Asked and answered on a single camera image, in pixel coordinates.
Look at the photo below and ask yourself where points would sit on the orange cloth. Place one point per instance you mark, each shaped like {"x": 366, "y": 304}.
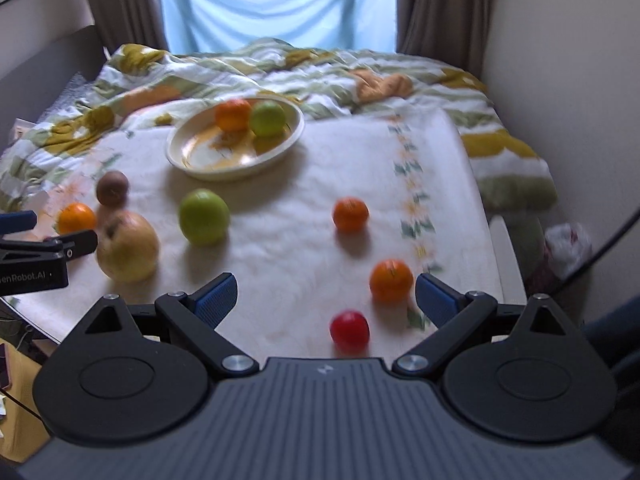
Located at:
{"x": 382, "y": 86}

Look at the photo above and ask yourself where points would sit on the brown kiwi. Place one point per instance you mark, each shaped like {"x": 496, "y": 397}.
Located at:
{"x": 112, "y": 188}

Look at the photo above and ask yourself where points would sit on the blue sheer curtain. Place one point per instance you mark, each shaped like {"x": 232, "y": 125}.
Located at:
{"x": 275, "y": 0}

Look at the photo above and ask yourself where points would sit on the white plastic bag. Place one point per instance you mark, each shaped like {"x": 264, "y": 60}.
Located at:
{"x": 567, "y": 249}

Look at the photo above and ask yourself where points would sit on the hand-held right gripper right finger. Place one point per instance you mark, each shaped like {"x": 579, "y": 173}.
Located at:
{"x": 436, "y": 301}

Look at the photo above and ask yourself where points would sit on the wooden desk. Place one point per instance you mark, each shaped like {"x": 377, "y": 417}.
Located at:
{"x": 22, "y": 410}

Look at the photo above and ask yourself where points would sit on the person's leg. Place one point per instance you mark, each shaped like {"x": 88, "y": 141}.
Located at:
{"x": 617, "y": 360}

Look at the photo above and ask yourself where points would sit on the cream oval bowl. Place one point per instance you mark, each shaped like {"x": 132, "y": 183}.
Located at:
{"x": 200, "y": 152}

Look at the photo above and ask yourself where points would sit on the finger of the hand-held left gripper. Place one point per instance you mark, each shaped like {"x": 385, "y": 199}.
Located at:
{"x": 15, "y": 222}
{"x": 55, "y": 249}

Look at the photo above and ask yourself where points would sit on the large orange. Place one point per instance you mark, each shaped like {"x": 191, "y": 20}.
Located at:
{"x": 232, "y": 114}

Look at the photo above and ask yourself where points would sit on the large yellow apple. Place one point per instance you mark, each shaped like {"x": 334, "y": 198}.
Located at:
{"x": 127, "y": 252}

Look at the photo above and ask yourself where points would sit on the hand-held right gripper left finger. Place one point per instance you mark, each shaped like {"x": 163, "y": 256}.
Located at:
{"x": 216, "y": 300}

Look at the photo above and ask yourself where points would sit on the small mandarin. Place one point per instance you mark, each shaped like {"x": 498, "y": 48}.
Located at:
{"x": 76, "y": 217}
{"x": 391, "y": 280}
{"x": 351, "y": 214}

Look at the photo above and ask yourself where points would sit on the grey headboard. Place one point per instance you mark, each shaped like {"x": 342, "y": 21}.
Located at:
{"x": 45, "y": 65}

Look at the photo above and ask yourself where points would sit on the green apple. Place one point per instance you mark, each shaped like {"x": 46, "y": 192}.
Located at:
{"x": 268, "y": 118}
{"x": 204, "y": 216}

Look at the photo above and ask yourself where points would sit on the brown curtain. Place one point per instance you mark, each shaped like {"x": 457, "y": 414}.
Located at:
{"x": 122, "y": 0}
{"x": 440, "y": 5}

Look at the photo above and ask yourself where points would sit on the bright red plum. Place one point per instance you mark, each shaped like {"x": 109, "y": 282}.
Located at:
{"x": 350, "y": 330}

